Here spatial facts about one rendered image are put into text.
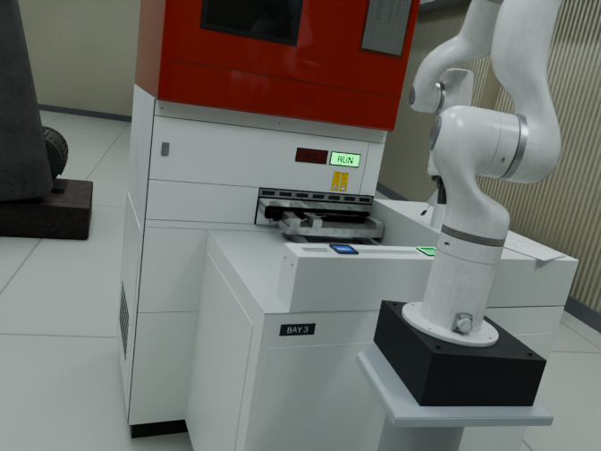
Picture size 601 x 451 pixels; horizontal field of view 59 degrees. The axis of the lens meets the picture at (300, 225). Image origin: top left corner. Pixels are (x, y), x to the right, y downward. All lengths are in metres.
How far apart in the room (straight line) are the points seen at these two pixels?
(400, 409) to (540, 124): 0.56
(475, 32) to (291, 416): 1.01
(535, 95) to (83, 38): 10.93
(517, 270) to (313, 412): 0.68
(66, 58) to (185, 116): 10.05
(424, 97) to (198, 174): 0.77
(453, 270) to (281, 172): 0.92
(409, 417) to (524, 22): 0.71
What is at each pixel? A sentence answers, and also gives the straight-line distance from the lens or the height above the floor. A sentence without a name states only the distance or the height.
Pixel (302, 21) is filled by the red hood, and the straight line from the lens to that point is 1.73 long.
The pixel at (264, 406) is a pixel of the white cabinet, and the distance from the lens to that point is 1.36.
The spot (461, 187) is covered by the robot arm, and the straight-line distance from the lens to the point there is 0.99.
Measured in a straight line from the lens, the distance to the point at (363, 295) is 1.31.
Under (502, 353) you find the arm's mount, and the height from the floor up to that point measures 0.92.
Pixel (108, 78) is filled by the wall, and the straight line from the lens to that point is 11.59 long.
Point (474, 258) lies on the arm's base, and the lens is 1.02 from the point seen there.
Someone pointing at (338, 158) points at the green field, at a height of 1.10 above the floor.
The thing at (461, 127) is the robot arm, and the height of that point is 1.30.
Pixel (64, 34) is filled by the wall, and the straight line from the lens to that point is 11.70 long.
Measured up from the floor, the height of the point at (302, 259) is 0.95.
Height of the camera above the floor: 1.34
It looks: 15 degrees down
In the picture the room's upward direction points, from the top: 9 degrees clockwise
